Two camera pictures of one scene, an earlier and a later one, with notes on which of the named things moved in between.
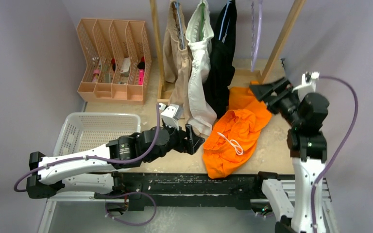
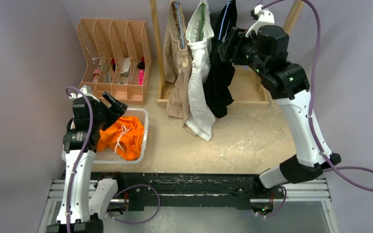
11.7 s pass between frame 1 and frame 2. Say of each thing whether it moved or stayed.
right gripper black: moved
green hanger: stayed
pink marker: stayed
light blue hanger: stayed
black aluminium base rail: stayed
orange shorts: moved
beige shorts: stayed
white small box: stayed
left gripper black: moved
